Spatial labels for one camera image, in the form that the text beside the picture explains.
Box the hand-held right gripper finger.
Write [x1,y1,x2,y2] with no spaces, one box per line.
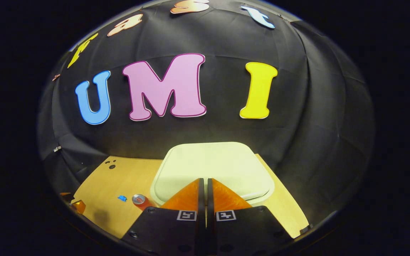
[207,178,294,256]
[120,178,205,256]

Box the pale green desktop garbage bin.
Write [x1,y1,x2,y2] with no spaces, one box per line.
[150,142,276,207]

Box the red pop can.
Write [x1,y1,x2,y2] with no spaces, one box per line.
[132,194,157,211]

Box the black backdrop cloth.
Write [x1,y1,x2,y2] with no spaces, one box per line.
[36,0,375,228]

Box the wooden desktop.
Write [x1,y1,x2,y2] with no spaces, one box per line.
[73,154,310,239]

